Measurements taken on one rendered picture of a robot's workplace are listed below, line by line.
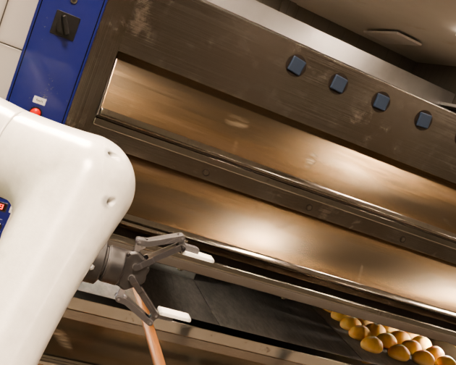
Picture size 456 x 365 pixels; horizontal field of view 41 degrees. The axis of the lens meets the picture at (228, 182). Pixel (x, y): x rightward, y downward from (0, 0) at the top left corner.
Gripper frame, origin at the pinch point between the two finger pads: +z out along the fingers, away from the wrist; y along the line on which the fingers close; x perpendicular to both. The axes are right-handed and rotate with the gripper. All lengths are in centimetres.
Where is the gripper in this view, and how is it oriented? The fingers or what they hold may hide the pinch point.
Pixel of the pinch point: (195, 287)
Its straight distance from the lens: 129.5
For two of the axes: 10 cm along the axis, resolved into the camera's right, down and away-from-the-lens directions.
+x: 2.6, 2.2, -9.4
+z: 9.0, 3.1, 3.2
